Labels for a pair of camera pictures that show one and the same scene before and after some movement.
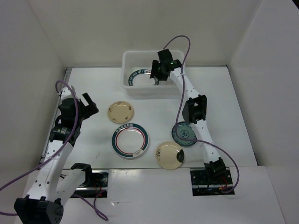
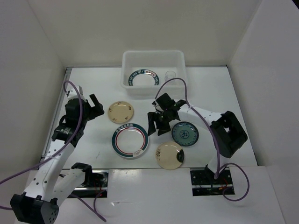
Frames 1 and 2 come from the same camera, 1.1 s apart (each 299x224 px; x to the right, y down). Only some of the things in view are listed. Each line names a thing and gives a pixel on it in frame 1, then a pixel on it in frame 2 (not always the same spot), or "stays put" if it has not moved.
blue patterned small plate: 186,130 stays put
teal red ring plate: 130,140 stays put
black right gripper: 154,64 to 153,116
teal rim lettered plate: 142,77 stays put
